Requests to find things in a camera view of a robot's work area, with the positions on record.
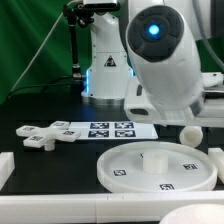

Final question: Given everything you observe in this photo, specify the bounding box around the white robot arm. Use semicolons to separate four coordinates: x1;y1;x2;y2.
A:
82;0;224;127

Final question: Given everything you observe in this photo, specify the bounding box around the white left block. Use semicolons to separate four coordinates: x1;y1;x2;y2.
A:
0;152;15;190

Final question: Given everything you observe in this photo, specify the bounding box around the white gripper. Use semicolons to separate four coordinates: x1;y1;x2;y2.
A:
123;72;224;128

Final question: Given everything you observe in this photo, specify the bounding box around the white round table top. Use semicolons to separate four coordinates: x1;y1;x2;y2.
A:
97;141;218;193

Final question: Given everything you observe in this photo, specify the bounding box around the white front rail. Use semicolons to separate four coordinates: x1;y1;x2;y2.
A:
0;191;224;224

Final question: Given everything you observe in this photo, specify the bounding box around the white right block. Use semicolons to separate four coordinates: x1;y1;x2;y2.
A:
208;148;224;184

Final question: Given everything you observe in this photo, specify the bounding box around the overhead camera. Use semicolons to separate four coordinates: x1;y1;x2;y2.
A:
83;0;120;11

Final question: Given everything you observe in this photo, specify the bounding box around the black cable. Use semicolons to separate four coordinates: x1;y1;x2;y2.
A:
6;75;87;100

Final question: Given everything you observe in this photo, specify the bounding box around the white round object corner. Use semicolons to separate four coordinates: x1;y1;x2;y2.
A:
159;204;224;224

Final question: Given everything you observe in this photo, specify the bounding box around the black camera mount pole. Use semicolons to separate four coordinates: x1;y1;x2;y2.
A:
63;2;94;80

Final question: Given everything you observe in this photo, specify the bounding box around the white cross-shaped table base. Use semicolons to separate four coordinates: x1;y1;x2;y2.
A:
16;121;81;151

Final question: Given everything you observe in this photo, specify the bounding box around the white marker sheet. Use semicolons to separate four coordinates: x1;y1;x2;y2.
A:
70;121;158;140

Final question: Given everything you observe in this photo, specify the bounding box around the white block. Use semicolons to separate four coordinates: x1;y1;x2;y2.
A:
0;152;15;190
208;148;224;184

